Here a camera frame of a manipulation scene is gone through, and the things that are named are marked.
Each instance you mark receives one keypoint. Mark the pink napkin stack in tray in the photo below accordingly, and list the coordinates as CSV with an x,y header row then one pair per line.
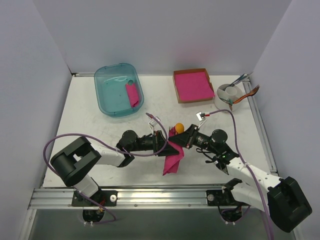
x,y
193,86

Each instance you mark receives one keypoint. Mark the teal transparent plastic bin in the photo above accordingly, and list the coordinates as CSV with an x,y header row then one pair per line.
x,y
110,87

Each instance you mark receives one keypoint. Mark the white utensil holder cup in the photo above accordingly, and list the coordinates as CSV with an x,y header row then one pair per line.
x,y
226,96

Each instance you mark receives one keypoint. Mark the aluminium right side rail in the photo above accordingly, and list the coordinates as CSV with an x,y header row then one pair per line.
x,y
263,135

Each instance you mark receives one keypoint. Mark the rolled pink napkin in bin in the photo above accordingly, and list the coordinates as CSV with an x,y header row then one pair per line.
x,y
132,94

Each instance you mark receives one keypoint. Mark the aluminium front rail frame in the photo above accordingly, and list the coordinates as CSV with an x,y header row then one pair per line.
x,y
143,213

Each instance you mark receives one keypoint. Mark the orange plastic spoon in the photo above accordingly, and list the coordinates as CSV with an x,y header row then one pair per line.
x,y
179,128

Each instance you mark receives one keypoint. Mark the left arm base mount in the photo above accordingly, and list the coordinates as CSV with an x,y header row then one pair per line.
x,y
95,208

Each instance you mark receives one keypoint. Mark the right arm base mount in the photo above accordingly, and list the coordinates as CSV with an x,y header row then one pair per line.
x,y
230,210

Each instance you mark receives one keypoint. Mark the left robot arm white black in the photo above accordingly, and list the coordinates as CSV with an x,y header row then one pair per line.
x,y
74,162

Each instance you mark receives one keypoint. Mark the pink paper napkin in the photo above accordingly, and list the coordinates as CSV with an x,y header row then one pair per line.
x,y
171,163

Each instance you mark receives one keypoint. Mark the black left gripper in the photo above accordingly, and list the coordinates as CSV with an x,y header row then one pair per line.
x,y
156,142

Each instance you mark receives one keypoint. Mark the brown cardboard napkin tray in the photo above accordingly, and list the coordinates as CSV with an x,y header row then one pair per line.
x,y
192,86

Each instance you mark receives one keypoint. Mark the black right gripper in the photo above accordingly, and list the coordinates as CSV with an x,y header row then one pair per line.
x,y
190,136

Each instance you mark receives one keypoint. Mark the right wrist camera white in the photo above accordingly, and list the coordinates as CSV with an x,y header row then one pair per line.
x,y
201,116

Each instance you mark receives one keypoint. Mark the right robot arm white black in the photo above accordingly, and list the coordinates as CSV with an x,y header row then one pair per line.
x,y
282,198

